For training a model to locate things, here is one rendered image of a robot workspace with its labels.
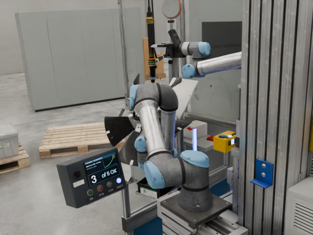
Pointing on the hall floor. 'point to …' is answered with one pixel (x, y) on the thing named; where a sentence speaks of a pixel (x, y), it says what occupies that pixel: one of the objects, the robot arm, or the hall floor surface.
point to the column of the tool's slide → (174, 58)
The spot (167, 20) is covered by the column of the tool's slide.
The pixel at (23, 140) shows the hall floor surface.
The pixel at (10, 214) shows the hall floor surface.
